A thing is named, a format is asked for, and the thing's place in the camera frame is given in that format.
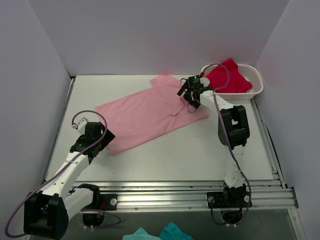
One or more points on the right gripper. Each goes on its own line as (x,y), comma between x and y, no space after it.
(186,90)

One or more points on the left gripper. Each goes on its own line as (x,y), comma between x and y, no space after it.
(104,139)

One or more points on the pink t-shirt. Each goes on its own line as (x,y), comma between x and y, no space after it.
(147,114)

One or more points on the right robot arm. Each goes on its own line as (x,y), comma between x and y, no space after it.
(233,132)

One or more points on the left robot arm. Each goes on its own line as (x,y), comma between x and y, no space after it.
(48,211)

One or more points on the red t-shirt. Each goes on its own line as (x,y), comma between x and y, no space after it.
(218,78)

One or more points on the white plastic basket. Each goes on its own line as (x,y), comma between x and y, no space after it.
(252,76)

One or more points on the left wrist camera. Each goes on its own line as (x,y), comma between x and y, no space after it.
(80,126)

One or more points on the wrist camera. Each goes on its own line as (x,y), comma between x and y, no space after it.
(80,126)
(204,80)

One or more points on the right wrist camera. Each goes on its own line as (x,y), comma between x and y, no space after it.
(204,80)

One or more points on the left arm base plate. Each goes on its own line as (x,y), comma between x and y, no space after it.
(104,202)

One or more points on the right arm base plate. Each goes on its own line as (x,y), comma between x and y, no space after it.
(221,200)

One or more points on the aluminium rail frame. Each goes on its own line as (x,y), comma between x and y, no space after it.
(167,179)

